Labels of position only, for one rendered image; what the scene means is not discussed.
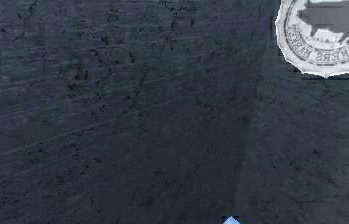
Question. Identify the round white wall sign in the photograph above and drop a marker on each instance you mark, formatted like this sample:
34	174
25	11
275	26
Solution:
318	53

